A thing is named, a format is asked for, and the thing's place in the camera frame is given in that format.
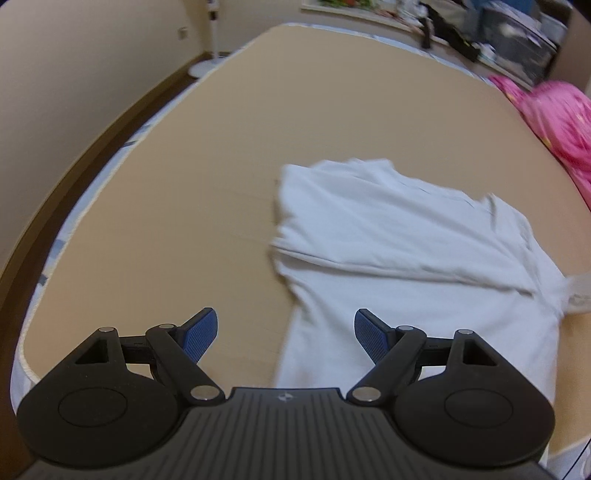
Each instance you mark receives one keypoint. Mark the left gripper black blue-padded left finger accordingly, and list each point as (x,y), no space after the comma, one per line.
(114,399)

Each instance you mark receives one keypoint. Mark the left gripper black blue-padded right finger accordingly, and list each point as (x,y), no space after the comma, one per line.
(456,400)

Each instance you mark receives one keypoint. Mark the white long-sleeve shirt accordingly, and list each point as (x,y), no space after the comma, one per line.
(358,234)

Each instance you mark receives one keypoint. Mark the pile of clothes on sill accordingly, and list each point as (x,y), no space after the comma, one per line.
(439,19)

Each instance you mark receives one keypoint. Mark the beige mattress with striped edge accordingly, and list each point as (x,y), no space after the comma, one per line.
(186,222)

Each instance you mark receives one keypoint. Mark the pink floral blanket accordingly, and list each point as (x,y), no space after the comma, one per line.
(558,113)

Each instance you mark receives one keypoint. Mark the white standing fan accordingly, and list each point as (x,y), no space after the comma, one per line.
(202,68)

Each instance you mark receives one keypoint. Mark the clear plastic storage box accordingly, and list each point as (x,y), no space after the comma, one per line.
(523,45)

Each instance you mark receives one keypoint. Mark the potted green plant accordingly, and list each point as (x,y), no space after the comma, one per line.
(360,4)

